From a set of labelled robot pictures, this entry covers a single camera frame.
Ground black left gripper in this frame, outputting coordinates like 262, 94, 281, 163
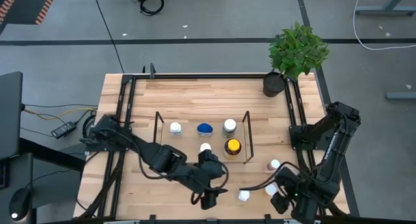
198, 151, 227, 182

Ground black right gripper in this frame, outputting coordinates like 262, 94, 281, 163
239, 167, 302, 199

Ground amber bottle yellow cap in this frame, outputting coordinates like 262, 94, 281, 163
223, 138, 243, 160

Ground blue cap bottle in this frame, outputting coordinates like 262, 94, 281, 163
196, 122, 214, 138

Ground green label bottle white cap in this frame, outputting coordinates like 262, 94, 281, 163
222, 118, 238, 139

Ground pink bottle white cap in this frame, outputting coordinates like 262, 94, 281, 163
266, 158, 281, 171

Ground green plant in black pot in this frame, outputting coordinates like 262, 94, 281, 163
262, 21, 331, 99

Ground black power adapter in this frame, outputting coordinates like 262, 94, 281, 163
51, 120, 77, 140

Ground black side desk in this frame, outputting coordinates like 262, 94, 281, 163
0, 136, 87, 224

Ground grey table foot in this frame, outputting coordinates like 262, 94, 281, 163
385, 91, 416, 101

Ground black computer mouse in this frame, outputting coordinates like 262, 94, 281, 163
8, 187, 33, 222

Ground dark grey monitor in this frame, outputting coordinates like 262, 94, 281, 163
0, 71, 24, 160

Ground wooden table grey legs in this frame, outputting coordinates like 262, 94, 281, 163
354, 0, 416, 16

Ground black mat orange striped edge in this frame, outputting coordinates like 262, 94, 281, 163
0, 0, 60, 35

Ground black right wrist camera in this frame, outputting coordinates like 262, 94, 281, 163
270, 192, 291, 216

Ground black aluminium table frame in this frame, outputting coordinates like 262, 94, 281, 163
75, 63, 350, 224

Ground black cable bundle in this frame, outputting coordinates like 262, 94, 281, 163
75, 151, 126, 219

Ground yellow cable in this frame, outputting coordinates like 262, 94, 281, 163
23, 107, 98, 121

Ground coiled black cable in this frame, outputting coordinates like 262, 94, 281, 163
139, 0, 165, 17

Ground thin black cable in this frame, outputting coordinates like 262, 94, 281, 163
23, 103, 98, 108

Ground white cable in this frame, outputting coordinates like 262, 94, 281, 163
352, 0, 416, 51

